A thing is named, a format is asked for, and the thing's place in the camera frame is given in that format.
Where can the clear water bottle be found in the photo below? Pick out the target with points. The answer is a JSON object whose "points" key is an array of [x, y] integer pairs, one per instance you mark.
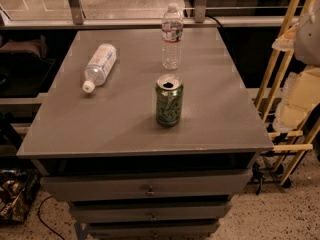
{"points": [[99, 67], [172, 32]]}

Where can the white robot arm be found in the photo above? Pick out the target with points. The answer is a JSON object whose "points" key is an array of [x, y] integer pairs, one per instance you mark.
{"points": [[301, 92]]}

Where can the clear lying water bottle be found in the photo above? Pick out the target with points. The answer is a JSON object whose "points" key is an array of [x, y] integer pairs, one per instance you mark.
{"points": [[99, 67]]}

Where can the green soda can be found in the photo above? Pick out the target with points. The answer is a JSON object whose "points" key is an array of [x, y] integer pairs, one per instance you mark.
{"points": [[169, 94]]}

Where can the grey drawer cabinet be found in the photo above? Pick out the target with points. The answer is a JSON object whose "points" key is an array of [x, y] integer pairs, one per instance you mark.
{"points": [[114, 131]]}

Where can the top grey drawer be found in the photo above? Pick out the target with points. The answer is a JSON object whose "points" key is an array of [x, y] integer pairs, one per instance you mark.
{"points": [[141, 186]]}

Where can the grey drawer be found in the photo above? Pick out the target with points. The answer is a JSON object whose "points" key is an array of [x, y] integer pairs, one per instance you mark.
{"points": [[152, 229], [150, 212], [141, 186]]}

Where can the middle grey drawer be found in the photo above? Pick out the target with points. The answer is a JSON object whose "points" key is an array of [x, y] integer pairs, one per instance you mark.
{"points": [[150, 212]]}

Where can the bottom grey drawer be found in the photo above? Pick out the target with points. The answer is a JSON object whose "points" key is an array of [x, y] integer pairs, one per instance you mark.
{"points": [[152, 229]]}

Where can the dark chair at left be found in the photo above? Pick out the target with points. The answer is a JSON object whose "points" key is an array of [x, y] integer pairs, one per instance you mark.
{"points": [[24, 68]]}

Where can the metal window frame rail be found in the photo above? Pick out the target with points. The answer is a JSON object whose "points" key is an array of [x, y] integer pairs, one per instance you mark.
{"points": [[81, 14]]}

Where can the wooden frame rack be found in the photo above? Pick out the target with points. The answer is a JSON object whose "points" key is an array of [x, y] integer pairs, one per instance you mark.
{"points": [[293, 72]]}

